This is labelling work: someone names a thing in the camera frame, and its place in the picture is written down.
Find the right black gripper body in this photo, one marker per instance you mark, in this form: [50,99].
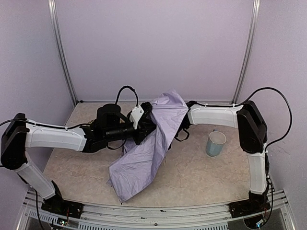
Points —
[182,133]

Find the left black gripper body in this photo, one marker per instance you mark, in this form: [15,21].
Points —
[140,133]

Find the lavender folding umbrella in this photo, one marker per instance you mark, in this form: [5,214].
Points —
[137,167]

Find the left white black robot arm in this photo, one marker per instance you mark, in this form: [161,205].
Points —
[110,125]

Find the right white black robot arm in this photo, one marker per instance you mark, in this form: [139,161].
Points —
[252,131]

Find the right aluminium frame post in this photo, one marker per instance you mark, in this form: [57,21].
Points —
[248,49]

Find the aluminium frame post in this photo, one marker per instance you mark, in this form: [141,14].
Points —
[61,52]
[248,49]

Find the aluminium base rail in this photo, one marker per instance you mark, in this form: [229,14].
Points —
[108,217]

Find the left aluminium frame post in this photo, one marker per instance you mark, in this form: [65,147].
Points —
[61,52]

